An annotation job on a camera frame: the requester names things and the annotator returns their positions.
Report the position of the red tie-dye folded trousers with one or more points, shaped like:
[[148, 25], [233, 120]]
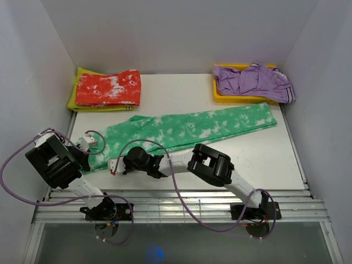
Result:
[[96, 90]]

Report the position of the yellow folded trousers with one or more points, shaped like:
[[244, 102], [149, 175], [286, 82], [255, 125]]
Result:
[[76, 108]]

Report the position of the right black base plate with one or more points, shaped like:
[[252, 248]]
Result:
[[270, 212]]

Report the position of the purple trousers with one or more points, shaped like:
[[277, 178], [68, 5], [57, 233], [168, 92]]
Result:
[[256, 80]]

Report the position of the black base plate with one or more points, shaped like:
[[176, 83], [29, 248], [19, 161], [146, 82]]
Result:
[[121, 211], [270, 212]]

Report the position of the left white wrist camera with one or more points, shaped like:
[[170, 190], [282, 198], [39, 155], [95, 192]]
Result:
[[87, 142]]

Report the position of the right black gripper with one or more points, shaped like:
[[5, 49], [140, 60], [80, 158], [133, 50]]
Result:
[[127, 168]]

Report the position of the yellow plastic tray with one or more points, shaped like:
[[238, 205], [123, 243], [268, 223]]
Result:
[[218, 98]]

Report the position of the green tie-dye trousers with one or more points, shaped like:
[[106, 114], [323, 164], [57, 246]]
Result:
[[177, 132]]

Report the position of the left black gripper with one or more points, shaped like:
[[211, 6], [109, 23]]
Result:
[[83, 159]]

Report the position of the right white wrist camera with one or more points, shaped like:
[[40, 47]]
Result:
[[116, 166]]

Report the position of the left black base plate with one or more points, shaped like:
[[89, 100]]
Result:
[[121, 211]]

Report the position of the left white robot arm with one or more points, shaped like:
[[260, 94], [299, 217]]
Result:
[[62, 166]]

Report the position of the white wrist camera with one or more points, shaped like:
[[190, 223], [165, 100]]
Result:
[[116, 166], [87, 142]]

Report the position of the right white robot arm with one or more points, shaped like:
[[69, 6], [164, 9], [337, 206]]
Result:
[[211, 166]]

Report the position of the aluminium rail frame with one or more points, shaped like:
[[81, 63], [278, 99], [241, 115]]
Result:
[[168, 207]]

